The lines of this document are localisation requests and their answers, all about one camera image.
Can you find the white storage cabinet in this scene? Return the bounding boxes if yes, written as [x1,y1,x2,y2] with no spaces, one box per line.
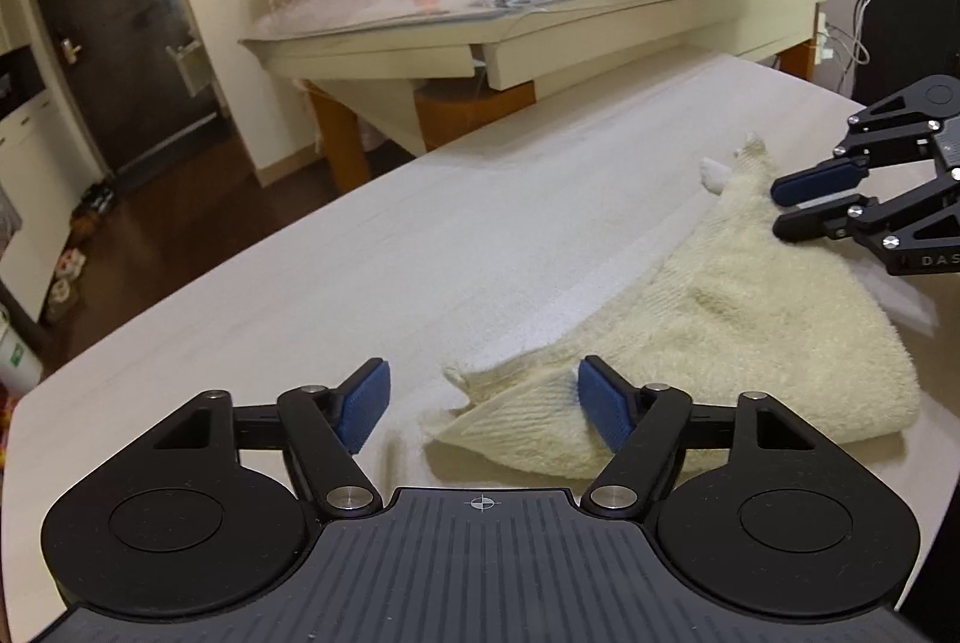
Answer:
[0,88,107,323]

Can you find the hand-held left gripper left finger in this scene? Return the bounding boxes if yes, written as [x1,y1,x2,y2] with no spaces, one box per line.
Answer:
[154,356,392,519]

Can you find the white bucket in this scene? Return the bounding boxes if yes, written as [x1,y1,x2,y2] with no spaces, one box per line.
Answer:
[0,305,43,398]

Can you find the beige glass-topped dining table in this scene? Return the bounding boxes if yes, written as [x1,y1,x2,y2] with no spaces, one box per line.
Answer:
[238,0,832,194]

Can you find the dark brown door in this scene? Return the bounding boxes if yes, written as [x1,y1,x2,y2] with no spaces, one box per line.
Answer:
[19,0,220,176]

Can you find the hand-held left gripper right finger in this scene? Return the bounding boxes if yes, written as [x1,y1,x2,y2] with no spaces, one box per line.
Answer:
[576,355,822,521]

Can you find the cream towel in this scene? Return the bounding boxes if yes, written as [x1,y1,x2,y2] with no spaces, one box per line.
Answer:
[420,134,922,480]

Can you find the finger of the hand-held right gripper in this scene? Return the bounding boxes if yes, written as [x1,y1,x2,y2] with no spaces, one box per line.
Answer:
[771,88,947,207]
[772,169,952,254]

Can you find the dark shoes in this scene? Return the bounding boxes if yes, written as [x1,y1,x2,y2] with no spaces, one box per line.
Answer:
[71,181,119,220]

